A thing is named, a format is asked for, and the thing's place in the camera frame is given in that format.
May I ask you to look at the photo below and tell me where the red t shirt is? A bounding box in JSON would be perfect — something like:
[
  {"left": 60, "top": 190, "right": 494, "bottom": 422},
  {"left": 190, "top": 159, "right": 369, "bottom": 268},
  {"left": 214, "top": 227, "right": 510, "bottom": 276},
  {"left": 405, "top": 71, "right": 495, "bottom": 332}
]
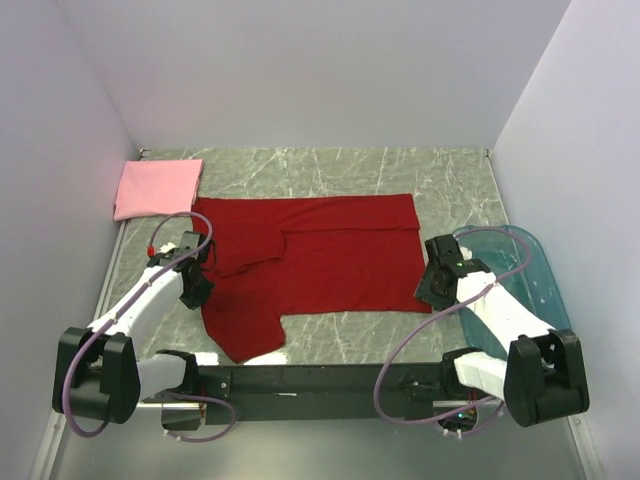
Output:
[{"left": 193, "top": 193, "right": 432, "bottom": 363}]

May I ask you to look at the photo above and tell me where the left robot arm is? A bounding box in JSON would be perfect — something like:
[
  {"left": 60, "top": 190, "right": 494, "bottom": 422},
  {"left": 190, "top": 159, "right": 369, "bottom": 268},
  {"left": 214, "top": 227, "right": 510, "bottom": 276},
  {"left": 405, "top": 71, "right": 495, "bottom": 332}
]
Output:
[{"left": 52, "top": 231, "right": 216, "bottom": 424}]

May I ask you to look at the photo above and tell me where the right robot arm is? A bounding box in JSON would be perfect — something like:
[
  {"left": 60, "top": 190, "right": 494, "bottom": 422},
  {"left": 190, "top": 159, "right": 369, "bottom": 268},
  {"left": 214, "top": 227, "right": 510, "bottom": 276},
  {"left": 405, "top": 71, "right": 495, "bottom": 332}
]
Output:
[{"left": 415, "top": 234, "right": 590, "bottom": 427}]

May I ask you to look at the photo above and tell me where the teal transparent plastic bin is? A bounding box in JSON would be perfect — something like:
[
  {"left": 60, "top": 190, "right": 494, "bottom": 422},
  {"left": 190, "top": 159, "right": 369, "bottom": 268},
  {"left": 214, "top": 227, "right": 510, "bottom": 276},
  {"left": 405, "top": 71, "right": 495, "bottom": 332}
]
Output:
[{"left": 454, "top": 225, "right": 571, "bottom": 360}]

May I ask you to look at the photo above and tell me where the folded pink t shirt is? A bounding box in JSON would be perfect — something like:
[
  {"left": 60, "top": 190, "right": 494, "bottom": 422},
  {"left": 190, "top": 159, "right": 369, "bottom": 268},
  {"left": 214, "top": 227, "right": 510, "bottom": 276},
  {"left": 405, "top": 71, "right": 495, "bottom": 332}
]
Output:
[{"left": 113, "top": 159, "right": 203, "bottom": 221}]

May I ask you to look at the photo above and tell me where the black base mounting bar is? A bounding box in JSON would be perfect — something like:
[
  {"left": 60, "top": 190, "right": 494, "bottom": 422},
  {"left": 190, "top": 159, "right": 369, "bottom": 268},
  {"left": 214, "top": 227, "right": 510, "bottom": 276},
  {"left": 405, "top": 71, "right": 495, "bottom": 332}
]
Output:
[{"left": 197, "top": 363, "right": 501, "bottom": 426}]

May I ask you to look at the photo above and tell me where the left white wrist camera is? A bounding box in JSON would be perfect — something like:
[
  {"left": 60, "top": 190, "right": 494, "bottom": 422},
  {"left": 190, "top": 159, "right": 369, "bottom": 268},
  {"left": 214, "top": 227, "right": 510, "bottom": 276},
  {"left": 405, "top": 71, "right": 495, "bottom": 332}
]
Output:
[{"left": 146, "top": 242, "right": 176, "bottom": 258}]

